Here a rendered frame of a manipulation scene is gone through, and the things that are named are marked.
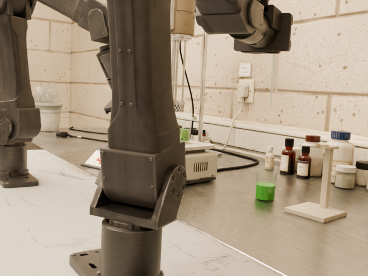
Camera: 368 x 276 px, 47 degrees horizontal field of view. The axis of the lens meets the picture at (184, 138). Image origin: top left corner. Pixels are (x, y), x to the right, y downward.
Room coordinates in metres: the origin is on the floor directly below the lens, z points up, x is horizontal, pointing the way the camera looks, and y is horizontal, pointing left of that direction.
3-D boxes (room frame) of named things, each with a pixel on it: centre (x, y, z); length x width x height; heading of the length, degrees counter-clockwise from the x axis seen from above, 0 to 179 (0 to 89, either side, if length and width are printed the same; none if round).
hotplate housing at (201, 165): (0.99, 0.02, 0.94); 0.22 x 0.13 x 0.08; 134
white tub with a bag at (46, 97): (1.91, 0.63, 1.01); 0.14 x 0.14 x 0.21
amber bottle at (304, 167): (1.11, -0.32, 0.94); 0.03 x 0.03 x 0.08
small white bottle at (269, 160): (1.20, -0.25, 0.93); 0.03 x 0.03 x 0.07
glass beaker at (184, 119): (1.01, 0.01, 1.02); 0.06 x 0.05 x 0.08; 86
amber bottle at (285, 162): (1.16, -0.29, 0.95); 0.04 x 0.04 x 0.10
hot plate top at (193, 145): (1.01, 0.00, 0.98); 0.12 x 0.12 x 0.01; 44
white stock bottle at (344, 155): (1.07, -0.40, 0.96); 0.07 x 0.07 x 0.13
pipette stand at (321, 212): (0.76, -0.25, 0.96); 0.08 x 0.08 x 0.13; 42
